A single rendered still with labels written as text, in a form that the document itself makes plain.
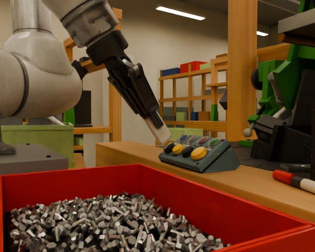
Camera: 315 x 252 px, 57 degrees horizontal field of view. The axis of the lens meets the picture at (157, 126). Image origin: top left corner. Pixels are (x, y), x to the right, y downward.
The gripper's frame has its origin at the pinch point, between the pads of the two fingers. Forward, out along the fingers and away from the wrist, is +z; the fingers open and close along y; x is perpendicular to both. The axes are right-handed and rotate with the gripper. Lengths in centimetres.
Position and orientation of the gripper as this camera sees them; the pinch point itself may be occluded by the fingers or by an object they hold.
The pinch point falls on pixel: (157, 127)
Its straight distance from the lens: 59.6
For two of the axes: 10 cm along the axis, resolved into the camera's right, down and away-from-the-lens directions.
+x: 7.2, -5.9, 3.5
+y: 4.6, 0.3, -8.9
